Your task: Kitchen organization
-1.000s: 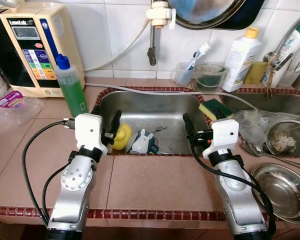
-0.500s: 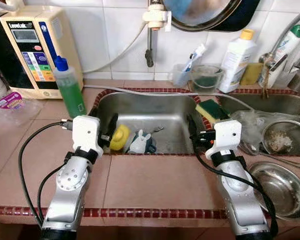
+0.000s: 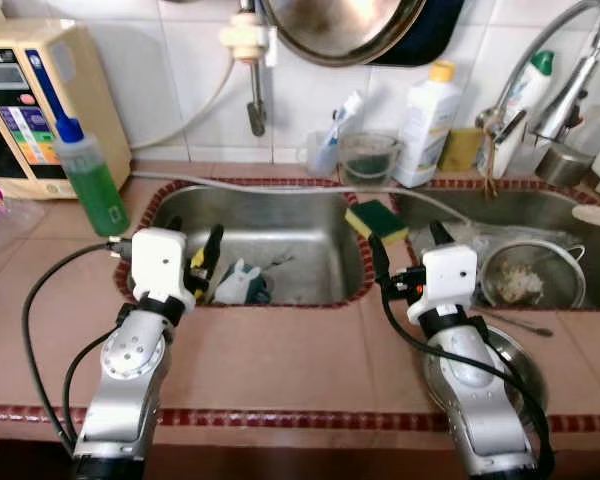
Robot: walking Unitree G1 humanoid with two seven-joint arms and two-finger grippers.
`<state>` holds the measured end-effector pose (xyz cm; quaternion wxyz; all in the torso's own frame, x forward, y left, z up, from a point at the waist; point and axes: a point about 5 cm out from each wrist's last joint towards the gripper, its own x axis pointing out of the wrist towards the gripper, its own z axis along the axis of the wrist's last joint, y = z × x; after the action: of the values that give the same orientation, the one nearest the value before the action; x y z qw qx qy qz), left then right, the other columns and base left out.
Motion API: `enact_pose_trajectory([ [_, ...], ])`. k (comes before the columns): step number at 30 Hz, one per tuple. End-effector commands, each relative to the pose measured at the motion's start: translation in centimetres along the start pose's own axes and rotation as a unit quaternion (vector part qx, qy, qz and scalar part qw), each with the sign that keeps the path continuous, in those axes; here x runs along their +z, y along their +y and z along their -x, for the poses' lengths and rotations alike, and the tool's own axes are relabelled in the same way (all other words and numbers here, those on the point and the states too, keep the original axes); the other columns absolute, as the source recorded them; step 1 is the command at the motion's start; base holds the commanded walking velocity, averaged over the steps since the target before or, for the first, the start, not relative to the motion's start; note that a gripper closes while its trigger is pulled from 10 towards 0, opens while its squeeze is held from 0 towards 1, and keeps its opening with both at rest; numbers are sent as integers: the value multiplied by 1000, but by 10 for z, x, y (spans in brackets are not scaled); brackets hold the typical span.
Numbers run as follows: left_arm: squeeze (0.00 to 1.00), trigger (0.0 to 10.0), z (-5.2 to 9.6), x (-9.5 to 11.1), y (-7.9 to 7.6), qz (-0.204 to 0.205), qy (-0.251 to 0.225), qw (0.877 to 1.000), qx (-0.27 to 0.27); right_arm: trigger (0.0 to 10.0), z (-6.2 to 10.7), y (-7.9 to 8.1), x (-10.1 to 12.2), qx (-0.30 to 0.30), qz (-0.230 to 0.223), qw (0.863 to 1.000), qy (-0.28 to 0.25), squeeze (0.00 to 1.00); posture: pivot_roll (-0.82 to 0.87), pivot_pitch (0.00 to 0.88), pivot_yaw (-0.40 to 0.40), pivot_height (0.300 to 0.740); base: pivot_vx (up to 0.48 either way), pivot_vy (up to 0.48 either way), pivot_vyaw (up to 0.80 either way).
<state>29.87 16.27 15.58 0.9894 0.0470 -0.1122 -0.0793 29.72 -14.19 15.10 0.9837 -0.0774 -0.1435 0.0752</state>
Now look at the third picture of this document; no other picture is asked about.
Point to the white detergent bottle yellow cap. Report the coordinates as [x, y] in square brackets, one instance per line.
[425, 130]

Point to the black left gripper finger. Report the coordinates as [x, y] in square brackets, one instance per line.
[215, 255]
[175, 224]

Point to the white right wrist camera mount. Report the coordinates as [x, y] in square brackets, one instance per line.
[445, 275]

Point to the round steel plate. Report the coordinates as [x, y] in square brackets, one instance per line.
[515, 355]

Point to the dark green scouring pad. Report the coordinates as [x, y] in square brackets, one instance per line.
[370, 168]

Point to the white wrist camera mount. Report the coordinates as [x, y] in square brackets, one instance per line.
[445, 275]
[160, 260]

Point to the steel spoon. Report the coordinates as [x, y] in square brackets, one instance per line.
[525, 326]

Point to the dark hanging pan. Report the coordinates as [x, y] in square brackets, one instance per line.
[440, 35]

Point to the green and yellow sponge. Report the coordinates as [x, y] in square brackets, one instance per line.
[377, 220]

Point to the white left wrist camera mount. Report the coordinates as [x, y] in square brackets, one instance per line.
[160, 260]

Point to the yellow plastic bowl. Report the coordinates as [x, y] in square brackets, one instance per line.
[197, 258]

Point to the steel fork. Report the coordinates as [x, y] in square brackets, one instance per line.
[280, 262]

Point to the steel pull-out faucet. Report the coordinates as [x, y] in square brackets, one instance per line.
[570, 100]

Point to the pale wooden spatula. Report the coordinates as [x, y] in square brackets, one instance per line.
[595, 216]

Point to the steel wall tap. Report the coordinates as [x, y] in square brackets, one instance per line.
[255, 110]

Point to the white toothpaste tube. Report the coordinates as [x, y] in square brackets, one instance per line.
[348, 110]

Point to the clear plastic mug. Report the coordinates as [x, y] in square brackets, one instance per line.
[320, 160]

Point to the brown hanging brush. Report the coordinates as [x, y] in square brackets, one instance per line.
[491, 170]

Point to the green dish soap bottle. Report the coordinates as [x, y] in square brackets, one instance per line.
[95, 195]

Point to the blue plastic cup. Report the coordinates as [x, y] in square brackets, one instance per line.
[263, 293]

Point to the stainless steel sink basin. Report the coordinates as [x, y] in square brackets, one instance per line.
[280, 220]
[540, 215]

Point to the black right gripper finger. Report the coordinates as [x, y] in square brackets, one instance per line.
[380, 260]
[443, 238]

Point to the white bottle green cap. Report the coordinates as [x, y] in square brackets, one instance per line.
[535, 80]

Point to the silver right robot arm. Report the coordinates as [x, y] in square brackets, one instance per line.
[470, 380]

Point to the steel cup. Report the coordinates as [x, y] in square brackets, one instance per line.
[565, 165]

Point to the hanging steel pan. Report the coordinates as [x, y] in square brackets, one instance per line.
[340, 30]

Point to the beige water ionizer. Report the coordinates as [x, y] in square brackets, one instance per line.
[80, 80]

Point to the blue toothbrush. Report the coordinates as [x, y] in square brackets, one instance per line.
[333, 150]

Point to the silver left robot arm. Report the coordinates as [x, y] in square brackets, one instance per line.
[130, 380]

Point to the steel mesh strainer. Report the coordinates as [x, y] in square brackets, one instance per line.
[520, 285]

